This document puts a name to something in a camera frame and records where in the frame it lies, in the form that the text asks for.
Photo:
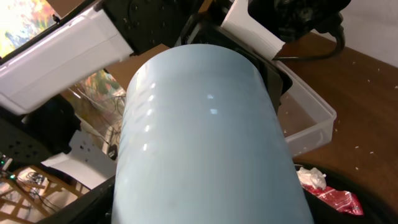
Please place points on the clear plastic bin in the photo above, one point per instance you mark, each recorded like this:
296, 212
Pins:
305, 117

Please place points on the crumpled white tissue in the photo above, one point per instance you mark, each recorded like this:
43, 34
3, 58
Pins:
312, 177

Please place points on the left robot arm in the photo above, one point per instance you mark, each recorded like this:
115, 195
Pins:
96, 34

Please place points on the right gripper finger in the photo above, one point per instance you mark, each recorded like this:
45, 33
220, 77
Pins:
95, 207

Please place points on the red snack wrapper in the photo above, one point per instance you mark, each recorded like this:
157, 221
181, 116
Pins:
341, 200

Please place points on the round black tray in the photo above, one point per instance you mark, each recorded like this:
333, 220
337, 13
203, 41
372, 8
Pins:
375, 210

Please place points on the blue cup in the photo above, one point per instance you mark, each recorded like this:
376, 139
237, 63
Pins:
201, 143

